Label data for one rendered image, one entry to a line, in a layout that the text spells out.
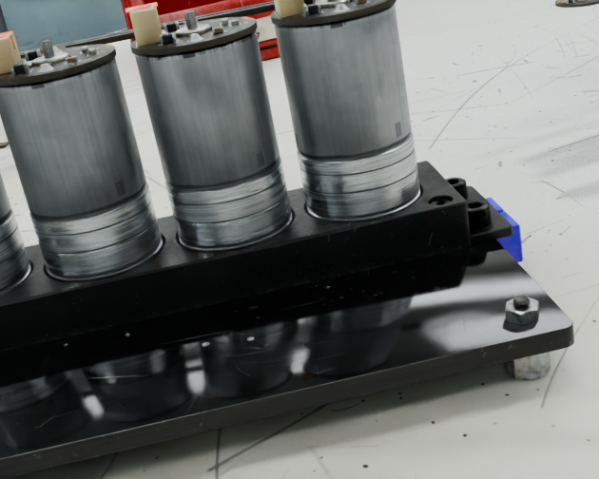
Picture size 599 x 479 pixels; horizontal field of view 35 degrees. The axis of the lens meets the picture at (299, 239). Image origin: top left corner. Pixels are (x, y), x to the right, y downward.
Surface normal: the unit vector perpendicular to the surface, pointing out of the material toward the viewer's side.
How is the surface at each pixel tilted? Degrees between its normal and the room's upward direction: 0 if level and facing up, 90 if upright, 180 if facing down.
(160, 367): 0
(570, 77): 0
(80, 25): 90
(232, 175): 90
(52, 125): 90
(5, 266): 90
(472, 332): 0
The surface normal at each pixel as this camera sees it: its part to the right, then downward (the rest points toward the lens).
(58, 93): 0.27, 0.33
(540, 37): -0.17, -0.91
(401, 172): 0.65, 0.19
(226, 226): 0.02, 0.39
